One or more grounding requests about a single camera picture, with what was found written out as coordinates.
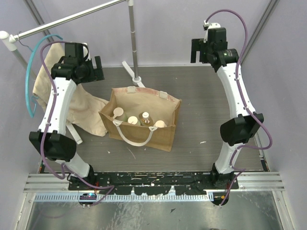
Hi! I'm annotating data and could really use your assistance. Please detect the burlap canvas tote bag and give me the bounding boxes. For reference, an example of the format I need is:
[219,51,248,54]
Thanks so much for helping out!
[99,86,181,152]

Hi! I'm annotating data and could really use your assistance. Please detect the green bottle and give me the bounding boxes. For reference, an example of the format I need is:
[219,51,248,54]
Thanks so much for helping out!
[128,116,141,126]

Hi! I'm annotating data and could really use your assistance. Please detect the clear amber liquid bottle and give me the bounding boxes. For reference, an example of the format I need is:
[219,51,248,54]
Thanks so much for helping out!
[139,112,154,127]

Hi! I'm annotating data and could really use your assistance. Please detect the cream bottle wooden cap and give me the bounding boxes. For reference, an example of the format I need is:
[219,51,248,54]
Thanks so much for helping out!
[154,120,166,128]

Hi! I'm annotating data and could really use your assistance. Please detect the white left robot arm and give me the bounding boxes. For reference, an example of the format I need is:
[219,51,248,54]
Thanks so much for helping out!
[29,42,104,190]

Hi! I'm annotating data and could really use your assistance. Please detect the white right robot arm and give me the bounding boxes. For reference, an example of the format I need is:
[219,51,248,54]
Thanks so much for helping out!
[190,22,264,189]

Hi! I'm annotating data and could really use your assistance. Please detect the beige cloth garment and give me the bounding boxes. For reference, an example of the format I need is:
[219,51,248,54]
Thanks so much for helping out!
[32,41,110,137]

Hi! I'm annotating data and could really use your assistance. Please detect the teal clothes hanger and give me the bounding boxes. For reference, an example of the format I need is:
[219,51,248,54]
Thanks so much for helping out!
[24,34,63,118]

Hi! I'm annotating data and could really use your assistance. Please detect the white clothes rack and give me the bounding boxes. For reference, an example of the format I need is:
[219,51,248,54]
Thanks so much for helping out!
[0,0,145,144]

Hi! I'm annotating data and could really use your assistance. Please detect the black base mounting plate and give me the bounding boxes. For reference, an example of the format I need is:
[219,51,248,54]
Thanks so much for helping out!
[68,171,240,196]

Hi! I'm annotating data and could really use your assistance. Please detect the aluminium frame post left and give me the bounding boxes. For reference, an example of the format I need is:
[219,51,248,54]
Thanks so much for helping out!
[24,0,54,42]

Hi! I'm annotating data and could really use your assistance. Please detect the aluminium frame post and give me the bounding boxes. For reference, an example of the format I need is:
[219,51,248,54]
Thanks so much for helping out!
[241,0,280,65]
[24,0,54,42]

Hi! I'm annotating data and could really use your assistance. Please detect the aluminium frame post right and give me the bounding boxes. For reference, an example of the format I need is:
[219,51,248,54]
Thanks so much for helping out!
[241,0,280,65]

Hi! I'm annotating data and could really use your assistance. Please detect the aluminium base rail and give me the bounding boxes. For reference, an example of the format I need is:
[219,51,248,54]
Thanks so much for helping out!
[24,171,285,193]

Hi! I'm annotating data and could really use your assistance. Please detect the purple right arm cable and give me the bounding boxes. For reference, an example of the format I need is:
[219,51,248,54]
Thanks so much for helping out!
[206,9,273,207]

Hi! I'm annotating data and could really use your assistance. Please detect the white cable duct strip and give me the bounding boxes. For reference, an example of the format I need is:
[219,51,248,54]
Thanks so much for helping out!
[34,192,213,202]

